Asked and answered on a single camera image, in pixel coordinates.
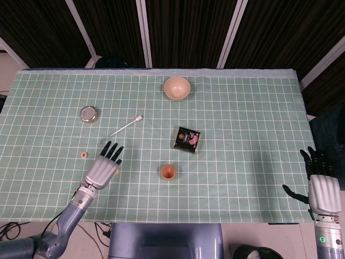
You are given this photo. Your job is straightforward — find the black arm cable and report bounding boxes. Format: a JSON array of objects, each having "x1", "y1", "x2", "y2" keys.
[{"x1": 40, "y1": 212, "x2": 65, "y2": 240}]

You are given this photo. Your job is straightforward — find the glass test tube white stopper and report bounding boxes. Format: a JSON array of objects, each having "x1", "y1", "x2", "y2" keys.
[{"x1": 99, "y1": 115, "x2": 143, "y2": 144}]

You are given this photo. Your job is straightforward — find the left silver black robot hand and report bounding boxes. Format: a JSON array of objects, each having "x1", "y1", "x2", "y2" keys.
[{"x1": 85, "y1": 140, "x2": 125, "y2": 190}]

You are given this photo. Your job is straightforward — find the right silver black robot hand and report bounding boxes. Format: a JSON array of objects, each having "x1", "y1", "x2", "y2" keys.
[{"x1": 282, "y1": 147, "x2": 342, "y2": 216}]

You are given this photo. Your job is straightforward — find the white partition frame post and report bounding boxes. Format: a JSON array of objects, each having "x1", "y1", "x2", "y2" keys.
[
  {"x1": 0, "y1": 36, "x2": 30, "y2": 68},
  {"x1": 299, "y1": 36, "x2": 345, "y2": 91},
  {"x1": 136, "y1": 0, "x2": 153, "y2": 68},
  {"x1": 64, "y1": 0, "x2": 97, "y2": 68},
  {"x1": 217, "y1": 0, "x2": 249, "y2": 68}
]

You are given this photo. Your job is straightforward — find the black waste bin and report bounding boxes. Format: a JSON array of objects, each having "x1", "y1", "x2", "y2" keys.
[{"x1": 233, "y1": 244, "x2": 284, "y2": 259}]

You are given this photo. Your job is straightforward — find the beige bowl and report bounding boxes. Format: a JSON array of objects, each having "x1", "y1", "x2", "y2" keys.
[{"x1": 163, "y1": 76, "x2": 191, "y2": 102}]

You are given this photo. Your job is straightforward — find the black tea box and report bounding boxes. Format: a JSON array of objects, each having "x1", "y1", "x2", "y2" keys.
[{"x1": 172, "y1": 126, "x2": 201, "y2": 154}]

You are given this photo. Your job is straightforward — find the round tin with silver lid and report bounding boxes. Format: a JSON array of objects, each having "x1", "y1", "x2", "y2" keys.
[{"x1": 79, "y1": 105, "x2": 99, "y2": 124}]

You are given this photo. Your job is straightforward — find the orange cup with green band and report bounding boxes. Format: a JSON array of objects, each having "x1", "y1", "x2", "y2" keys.
[{"x1": 160, "y1": 163, "x2": 177, "y2": 181}]

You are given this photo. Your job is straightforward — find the green checked tablecloth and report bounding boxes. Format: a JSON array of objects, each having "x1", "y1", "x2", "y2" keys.
[{"x1": 0, "y1": 69, "x2": 316, "y2": 224}]

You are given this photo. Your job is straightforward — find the black floor cables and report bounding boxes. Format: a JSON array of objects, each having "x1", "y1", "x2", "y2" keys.
[{"x1": 79, "y1": 222, "x2": 112, "y2": 246}]

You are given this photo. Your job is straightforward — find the blue-grey robot torso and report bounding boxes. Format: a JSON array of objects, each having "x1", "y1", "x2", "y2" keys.
[{"x1": 107, "y1": 223, "x2": 224, "y2": 259}]

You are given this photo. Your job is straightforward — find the black chair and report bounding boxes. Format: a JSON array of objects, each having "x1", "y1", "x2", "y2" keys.
[{"x1": 95, "y1": 56, "x2": 130, "y2": 69}]

